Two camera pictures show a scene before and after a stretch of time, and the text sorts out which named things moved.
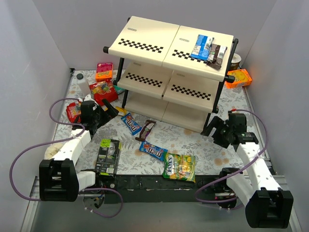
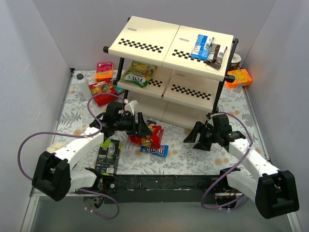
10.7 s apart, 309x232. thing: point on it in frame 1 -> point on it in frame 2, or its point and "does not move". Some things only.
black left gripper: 102,113 -> 134,123
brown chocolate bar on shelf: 216,55 does not move
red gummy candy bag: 103,89 does not move
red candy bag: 74,112 -> 154,140
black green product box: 108,157 does not move
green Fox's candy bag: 179,166 -> 139,73
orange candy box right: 242,78 does not move
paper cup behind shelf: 236,59 does not move
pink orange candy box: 104,71 does not move
